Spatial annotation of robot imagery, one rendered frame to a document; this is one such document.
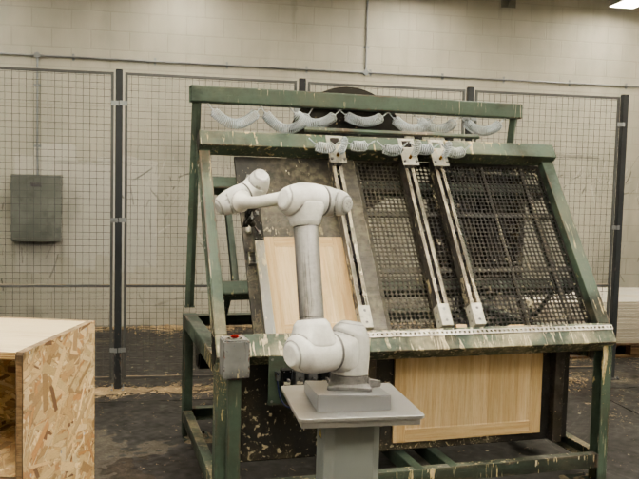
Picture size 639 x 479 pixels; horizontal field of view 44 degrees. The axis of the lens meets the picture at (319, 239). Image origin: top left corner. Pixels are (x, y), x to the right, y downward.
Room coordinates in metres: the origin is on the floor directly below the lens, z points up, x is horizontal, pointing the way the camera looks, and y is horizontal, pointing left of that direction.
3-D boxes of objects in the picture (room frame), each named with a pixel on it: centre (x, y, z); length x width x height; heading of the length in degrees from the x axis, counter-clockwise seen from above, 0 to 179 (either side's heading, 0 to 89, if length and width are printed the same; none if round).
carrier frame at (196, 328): (4.63, -0.38, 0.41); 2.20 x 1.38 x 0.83; 106
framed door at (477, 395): (4.28, -0.85, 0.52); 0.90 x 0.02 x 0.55; 106
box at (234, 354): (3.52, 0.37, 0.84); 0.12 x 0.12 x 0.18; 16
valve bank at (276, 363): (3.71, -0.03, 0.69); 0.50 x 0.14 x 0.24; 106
